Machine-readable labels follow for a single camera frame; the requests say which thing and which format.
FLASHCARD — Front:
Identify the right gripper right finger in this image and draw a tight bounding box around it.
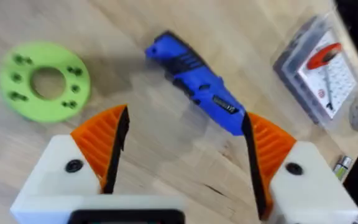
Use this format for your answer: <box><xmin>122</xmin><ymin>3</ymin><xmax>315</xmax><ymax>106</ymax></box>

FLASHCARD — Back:
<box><xmin>241</xmin><ymin>111</ymin><xmax>358</xmax><ymax>224</ymax></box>

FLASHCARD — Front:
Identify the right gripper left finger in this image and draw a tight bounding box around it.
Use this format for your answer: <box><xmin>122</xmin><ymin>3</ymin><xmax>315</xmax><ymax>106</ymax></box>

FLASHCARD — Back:
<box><xmin>10</xmin><ymin>104</ymin><xmax>131</xmax><ymax>215</ymax></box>

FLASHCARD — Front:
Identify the blue electric screwdriver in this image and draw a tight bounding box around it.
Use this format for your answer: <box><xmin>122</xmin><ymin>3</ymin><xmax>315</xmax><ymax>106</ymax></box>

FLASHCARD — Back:
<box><xmin>144</xmin><ymin>30</ymin><xmax>247</xmax><ymax>136</ymax></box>

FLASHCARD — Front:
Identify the small silver battery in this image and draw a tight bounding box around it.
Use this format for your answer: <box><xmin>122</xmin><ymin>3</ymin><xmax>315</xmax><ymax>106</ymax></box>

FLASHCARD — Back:
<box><xmin>333</xmin><ymin>155</ymin><xmax>353</xmax><ymax>181</ymax></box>

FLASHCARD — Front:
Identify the green disc with holes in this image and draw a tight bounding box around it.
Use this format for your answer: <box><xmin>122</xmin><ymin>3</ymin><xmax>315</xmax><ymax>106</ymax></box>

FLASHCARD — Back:
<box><xmin>0</xmin><ymin>41</ymin><xmax>91</xmax><ymax>123</ymax></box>

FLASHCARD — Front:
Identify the clear plastic tool box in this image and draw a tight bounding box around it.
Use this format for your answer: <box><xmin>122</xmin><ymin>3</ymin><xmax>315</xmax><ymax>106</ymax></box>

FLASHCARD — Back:
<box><xmin>272</xmin><ymin>12</ymin><xmax>358</xmax><ymax>130</ymax></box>

